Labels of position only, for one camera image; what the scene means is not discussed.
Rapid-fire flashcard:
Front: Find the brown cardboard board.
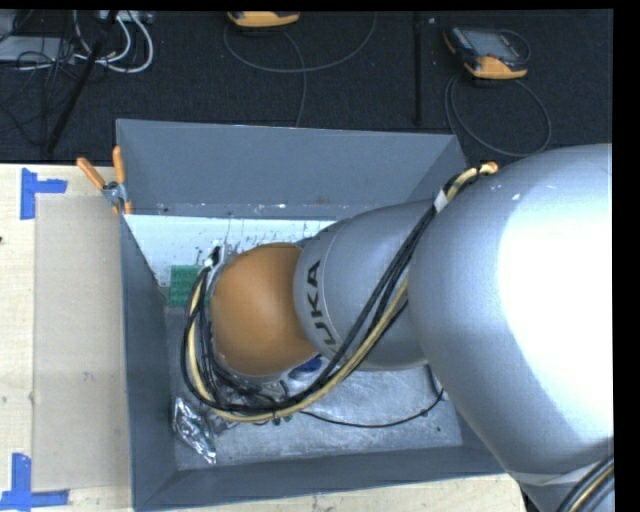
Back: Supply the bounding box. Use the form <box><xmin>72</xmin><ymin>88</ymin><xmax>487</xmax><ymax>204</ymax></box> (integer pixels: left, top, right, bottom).
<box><xmin>30</xmin><ymin>193</ymin><xmax>133</xmax><ymax>494</ymax></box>

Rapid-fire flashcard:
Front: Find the silver foil packet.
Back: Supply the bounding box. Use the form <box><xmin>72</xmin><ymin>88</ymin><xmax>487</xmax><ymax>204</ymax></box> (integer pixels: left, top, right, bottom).
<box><xmin>171</xmin><ymin>396</ymin><xmax>236</xmax><ymax>466</ymax></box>

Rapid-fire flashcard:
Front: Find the grey metal bin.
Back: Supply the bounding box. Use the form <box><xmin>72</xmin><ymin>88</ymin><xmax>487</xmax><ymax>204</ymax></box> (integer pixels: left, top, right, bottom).
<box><xmin>115</xmin><ymin>118</ymin><xmax>507</xmax><ymax>512</ymax></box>

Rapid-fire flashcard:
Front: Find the green sponge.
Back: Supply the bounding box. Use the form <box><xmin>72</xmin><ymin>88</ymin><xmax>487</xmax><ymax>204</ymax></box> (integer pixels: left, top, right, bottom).
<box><xmin>168</xmin><ymin>264</ymin><xmax>202</xmax><ymax>308</ymax></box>

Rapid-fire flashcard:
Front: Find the blue and white round object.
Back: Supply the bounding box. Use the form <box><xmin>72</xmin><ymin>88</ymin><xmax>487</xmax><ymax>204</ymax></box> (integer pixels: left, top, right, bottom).
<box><xmin>288</xmin><ymin>355</ymin><xmax>325</xmax><ymax>382</ymax></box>

